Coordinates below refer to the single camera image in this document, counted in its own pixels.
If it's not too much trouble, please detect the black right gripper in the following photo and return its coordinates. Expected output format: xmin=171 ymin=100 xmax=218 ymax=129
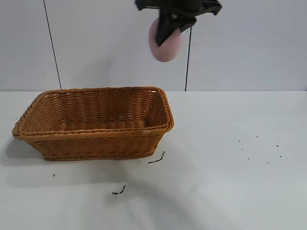
xmin=134 ymin=0 xmax=223 ymax=47

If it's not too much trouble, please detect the pink toy peach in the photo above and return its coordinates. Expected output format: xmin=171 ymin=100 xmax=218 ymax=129
xmin=148 ymin=19 xmax=182 ymax=63

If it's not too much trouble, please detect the brown woven wicker basket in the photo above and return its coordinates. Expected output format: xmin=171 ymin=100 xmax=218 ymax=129
xmin=12 ymin=86 xmax=175 ymax=161

